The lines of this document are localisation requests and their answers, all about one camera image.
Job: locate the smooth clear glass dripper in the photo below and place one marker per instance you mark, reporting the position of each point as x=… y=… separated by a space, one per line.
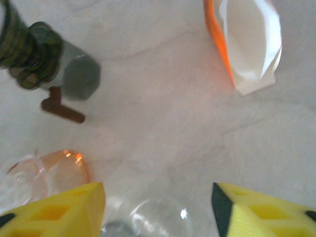
x=153 y=217

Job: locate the white paper filter stack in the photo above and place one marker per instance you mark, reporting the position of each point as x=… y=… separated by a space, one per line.
x=247 y=44

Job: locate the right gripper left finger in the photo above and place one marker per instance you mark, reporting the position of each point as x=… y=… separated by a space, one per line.
x=49 y=217

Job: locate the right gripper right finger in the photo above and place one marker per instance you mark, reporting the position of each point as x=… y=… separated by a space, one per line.
x=266 y=217

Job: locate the dark green coffee dripper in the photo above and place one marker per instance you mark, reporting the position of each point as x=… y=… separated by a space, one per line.
x=14 y=42

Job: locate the orange white pouch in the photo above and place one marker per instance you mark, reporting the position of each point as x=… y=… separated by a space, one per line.
x=217 y=37

